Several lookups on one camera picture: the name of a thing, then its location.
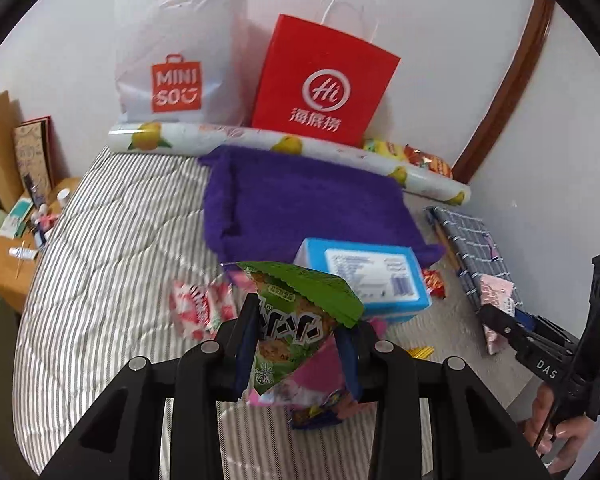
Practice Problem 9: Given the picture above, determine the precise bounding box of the wooden side table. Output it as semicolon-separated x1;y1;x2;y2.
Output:
0;175;81;316

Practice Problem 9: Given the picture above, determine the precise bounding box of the white Miniso plastic bag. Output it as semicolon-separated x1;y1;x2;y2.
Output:
114;0;247;126

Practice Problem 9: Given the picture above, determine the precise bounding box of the striped quilted mattress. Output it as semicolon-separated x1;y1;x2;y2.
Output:
14;151;375;479

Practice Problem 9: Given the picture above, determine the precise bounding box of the wooden chair back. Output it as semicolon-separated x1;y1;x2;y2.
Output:
0;91;23;211

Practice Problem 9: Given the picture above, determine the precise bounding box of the big pink snack bag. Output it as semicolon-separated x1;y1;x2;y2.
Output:
247;335;370;430

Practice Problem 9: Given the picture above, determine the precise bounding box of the red paper shopping bag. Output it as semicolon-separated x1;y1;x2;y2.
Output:
251;14;400;148

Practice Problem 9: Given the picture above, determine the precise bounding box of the teal white box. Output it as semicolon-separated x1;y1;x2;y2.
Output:
0;197;33;240

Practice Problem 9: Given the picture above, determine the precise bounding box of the brown door frame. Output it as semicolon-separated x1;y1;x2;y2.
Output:
452;0;555;183

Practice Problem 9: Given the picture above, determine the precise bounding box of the white blue jar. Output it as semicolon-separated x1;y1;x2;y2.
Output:
57;188;71;209

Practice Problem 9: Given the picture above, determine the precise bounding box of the grey checked folded cloth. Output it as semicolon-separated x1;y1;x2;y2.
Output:
425;206;514;309

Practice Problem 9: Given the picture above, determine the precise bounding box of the green triangle snack packet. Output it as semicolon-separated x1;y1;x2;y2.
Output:
237;261;364;396

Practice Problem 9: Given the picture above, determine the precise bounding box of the red snack packet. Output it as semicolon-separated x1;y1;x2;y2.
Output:
422;269;446;299

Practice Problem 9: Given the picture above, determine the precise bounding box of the purple towel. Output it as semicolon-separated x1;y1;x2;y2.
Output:
198;146;444;268

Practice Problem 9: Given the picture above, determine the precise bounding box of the white tube on table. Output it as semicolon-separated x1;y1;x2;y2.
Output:
8;247;38;261

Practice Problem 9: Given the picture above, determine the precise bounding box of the pink white candy packet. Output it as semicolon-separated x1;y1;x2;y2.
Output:
169;281;237;344

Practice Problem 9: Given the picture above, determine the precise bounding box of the brown patterned book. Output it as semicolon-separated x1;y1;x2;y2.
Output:
12;116;55;198

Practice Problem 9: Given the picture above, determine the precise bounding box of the yellow snack packet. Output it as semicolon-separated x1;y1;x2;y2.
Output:
407;346;434;360

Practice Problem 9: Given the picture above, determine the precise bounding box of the rolled lemon print paper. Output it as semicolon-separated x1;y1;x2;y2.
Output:
108;122;471;206

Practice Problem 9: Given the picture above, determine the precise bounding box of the yellow chips bag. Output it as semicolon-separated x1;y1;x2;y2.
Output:
363;139;407;162

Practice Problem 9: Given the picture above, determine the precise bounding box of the person's right hand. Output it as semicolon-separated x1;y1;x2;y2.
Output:
521;368;600;476

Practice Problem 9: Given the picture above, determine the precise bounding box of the orange chips bag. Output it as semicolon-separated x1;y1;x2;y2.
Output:
404;145;453;179

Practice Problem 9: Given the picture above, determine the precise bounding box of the blue tissue box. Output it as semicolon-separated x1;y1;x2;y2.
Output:
294;238;431;323

